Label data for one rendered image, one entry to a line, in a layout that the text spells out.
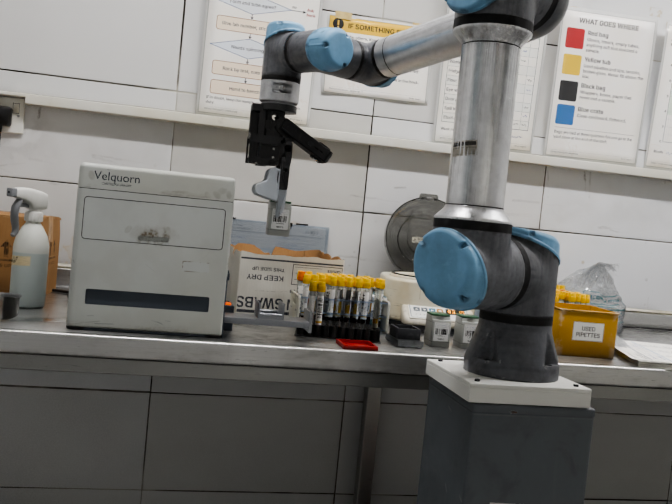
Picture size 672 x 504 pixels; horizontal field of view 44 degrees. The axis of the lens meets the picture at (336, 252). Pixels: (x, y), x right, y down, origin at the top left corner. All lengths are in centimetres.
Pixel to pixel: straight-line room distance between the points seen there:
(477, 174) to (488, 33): 20
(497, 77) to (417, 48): 31
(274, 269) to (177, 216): 39
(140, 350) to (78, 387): 73
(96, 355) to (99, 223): 23
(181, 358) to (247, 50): 96
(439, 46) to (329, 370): 63
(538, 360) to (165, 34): 132
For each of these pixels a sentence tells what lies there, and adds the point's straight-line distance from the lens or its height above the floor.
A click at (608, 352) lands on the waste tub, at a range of 187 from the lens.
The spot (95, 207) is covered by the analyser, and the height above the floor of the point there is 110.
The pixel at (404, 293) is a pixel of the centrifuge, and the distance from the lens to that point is 192.
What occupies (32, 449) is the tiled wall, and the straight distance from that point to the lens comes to 229.
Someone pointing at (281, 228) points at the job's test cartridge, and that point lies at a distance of 157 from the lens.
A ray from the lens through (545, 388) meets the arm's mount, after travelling 128.
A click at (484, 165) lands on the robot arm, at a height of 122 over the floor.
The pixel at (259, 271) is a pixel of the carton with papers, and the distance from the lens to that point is 185.
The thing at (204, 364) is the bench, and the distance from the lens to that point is 155.
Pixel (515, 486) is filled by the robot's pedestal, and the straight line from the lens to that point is 131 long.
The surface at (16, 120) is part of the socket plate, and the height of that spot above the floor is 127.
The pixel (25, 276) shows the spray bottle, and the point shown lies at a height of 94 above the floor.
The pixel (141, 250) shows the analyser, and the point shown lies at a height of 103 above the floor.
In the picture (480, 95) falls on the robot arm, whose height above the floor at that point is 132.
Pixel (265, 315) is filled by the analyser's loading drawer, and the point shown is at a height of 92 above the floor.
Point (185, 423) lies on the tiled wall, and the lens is 225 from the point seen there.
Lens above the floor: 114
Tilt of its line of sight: 3 degrees down
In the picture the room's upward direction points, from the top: 6 degrees clockwise
